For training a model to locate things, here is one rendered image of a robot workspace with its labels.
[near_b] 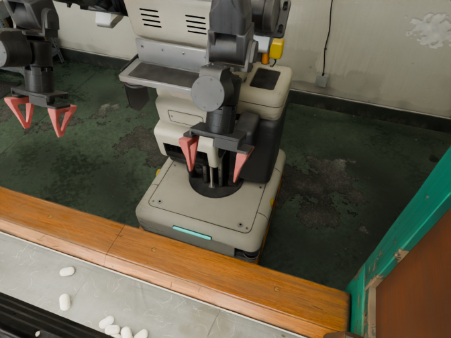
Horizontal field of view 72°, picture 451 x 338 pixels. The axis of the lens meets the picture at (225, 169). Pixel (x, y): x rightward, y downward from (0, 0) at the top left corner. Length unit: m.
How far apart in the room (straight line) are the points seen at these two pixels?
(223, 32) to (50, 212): 0.68
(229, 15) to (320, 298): 0.61
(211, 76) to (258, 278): 0.48
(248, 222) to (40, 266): 0.84
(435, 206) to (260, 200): 1.08
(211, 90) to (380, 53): 1.94
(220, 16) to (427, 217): 0.43
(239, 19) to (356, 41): 1.82
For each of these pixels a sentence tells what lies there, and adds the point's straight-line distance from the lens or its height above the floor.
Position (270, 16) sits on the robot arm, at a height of 1.24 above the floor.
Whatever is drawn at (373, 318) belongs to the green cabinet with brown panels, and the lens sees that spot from 0.69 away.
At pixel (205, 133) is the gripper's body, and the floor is 1.09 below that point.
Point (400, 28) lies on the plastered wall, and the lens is 2.31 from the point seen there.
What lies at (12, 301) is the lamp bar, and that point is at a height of 1.07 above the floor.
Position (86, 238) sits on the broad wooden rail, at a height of 0.76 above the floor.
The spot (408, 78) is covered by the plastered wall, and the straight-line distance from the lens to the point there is 2.47.
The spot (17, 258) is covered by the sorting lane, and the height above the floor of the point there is 0.74.
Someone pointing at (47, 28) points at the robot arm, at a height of 1.20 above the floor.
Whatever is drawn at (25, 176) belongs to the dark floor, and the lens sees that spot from 2.33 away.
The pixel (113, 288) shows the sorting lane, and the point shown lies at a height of 0.74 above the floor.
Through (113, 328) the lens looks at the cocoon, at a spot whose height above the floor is 0.76.
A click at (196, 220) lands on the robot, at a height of 0.28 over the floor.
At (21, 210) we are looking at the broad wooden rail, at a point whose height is 0.76.
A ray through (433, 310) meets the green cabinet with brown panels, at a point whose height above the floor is 1.08.
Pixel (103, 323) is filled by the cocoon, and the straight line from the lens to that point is 0.80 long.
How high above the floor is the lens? 1.48
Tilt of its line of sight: 48 degrees down
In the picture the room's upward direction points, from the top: straight up
